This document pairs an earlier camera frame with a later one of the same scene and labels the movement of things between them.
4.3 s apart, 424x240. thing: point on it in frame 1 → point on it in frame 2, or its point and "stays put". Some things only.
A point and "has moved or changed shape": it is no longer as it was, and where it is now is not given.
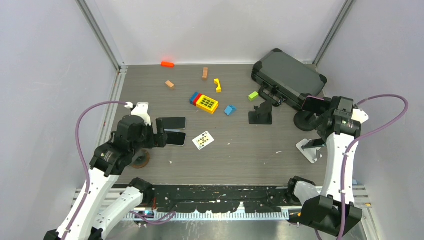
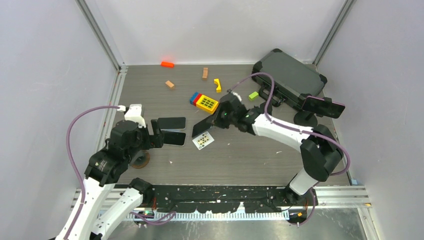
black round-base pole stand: (306, 121) stays put
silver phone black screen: (174, 122) stays put
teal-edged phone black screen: (314, 143) has moved or changed shape
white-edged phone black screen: (176, 138) stays put
